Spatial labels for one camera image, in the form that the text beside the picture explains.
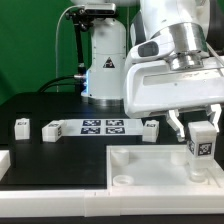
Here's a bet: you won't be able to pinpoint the white obstacle fence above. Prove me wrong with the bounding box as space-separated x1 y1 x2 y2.
0 147 224 218

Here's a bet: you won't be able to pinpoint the white square tabletop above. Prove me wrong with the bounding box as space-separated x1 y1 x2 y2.
106 145 224 197

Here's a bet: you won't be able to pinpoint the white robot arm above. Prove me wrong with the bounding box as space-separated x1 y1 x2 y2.
71 0 224 141

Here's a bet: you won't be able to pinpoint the black cables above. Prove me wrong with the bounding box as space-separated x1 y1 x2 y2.
36 75 84 94

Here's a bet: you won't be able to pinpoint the black camera on stand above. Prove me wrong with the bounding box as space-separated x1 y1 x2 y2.
66 3 117 92

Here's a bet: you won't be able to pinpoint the white marker base plate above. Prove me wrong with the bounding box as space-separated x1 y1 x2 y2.
64 119 143 136

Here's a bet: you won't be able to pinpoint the white cable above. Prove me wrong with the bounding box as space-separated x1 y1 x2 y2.
54 4 84 93

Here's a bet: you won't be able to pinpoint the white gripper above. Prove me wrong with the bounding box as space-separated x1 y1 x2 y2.
124 61 224 142

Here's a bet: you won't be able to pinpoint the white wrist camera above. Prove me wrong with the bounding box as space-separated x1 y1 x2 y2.
126 37 174 65

